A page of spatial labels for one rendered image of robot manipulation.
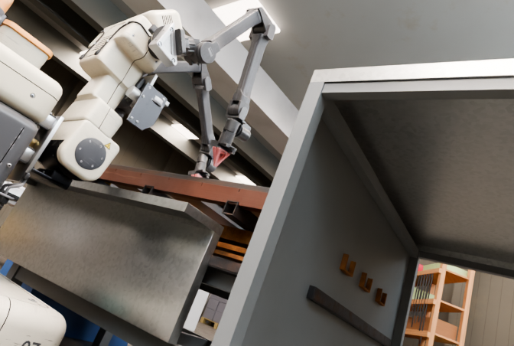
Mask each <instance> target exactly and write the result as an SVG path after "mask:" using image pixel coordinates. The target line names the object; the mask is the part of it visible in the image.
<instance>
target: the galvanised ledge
mask: <svg viewBox="0 0 514 346"><path fill-rule="evenodd" d="M26 183H27V184H30V185H33V186H37V187H40V188H46V189H49V190H52V191H57V192H60V193H64V194H69V195H73V196H76V197H81V198H85V199H88V200H91V201H97V202H100V203H104V204H108V205H112V206H115V207H120V208H124V209H127V210H131V211H136V212H139V213H143V214H148V215H151V216H154V217H160V218H163V219H166V220H172V221H175V222H178V223H182V224H187V225H191V226H194V227H199V228H202V229H205V230H211V231H214V232H215V233H218V234H219V235H220V236H221V234H222V232H223V229H224V227H223V226H222V225H220V224H218V223H217V222H216V221H215V220H213V219H211V218H210V217H208V216H207V215H205V214H204V213H203V212H201V211H199V210H198V209H197V208H195V207H194V206H193V205H191V204H189V203H188V202H184V201H177V200H173V199H170V198H165V197H159V196H154V195H150V194H144V193H140V192H136V191H129V190H125V189H121V188H114V187H110V186H106V185H103V184H96V183H92V182H88V181H74V180H73V181H72V183H71V184H70V186H69V187H68V189H67V190H64V189H59V188H52V187H49V186H47V185H45V184H43V183H41V182H39V181H37V180H35V179H34V178H32V177H31V176H30V177H29V178H28V180H27V182H26Z"/></svg>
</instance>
